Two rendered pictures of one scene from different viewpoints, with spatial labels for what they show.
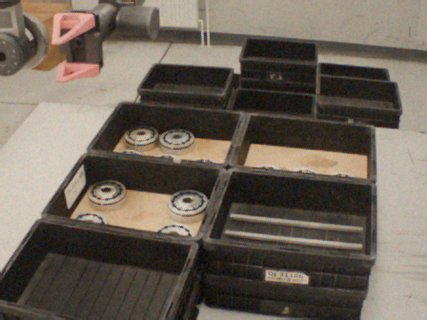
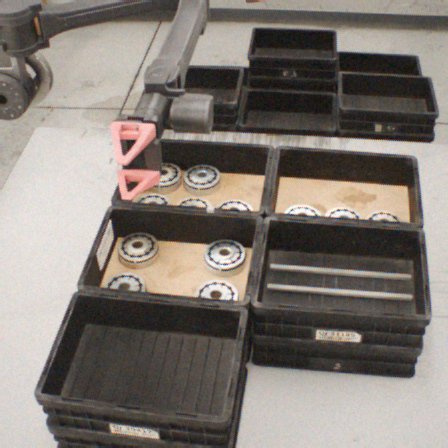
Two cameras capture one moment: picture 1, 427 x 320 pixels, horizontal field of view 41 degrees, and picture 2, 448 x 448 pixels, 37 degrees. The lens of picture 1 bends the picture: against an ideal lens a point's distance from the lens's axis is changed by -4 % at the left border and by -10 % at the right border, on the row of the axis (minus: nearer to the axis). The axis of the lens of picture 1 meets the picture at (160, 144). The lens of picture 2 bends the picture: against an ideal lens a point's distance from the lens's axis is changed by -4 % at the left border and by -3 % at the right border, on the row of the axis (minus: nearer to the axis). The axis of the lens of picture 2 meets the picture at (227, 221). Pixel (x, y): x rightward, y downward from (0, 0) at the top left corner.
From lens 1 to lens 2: 0.29 m
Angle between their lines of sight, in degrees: 12
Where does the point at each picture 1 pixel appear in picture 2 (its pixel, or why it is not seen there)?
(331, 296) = (384, 353)
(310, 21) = not seen: outside the picture
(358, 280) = (413, 337)
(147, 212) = (182, 267)
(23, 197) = (38, 249)
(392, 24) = not seen: outside the picture
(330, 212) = (374, 257)
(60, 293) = (108, 371)
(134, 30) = (191, 127)
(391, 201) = (435, 232)
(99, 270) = (144, 339)
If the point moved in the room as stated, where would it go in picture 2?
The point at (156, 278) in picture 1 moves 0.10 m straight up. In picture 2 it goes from (205, 344) to (202, 315)
